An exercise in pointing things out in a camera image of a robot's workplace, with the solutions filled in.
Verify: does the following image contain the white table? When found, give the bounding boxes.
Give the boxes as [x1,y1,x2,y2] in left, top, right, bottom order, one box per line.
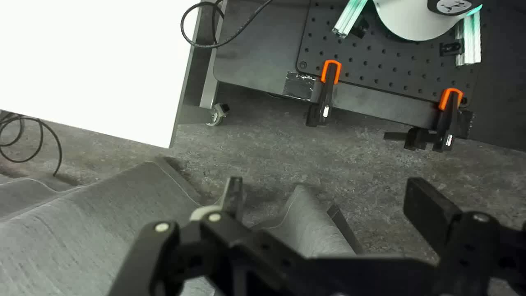
[0,0,223,149]

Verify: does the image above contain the black cable loop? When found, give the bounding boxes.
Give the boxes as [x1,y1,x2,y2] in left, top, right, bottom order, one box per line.
[178,0,275,50]

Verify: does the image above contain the black clamp orange handles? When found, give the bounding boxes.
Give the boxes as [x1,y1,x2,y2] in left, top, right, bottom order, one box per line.
[293,0,494,104]

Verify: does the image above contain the orange-handled black clamp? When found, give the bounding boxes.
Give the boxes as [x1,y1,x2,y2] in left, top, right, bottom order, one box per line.
[303,57,344,128]
[382,85,474,152]

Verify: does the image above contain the black coiled floor cable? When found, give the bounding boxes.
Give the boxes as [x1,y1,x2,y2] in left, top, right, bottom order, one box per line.
[0,108,63,177]

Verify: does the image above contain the black robot table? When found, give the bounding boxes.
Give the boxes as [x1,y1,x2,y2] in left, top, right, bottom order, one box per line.
[210,0,526,152]

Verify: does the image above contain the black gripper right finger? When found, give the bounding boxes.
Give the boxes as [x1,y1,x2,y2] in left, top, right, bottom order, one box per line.
[402,175,526,296]

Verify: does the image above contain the white table caster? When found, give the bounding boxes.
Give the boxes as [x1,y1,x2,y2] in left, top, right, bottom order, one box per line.
[205,101,229,128]

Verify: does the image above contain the grey label plate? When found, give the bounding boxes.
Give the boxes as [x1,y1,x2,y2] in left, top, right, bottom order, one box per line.
[284,72,318,100]

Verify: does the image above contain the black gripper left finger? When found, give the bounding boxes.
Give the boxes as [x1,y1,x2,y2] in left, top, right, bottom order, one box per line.
[106,175,259,296]

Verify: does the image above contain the grey fabric curtain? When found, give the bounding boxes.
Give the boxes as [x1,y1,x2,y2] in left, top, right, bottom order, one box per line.
[0,154,363,296]

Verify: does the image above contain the aluminium extrusion piece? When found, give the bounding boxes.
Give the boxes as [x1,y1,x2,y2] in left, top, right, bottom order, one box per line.
[330,0,369,39]
[455,6,484,65]

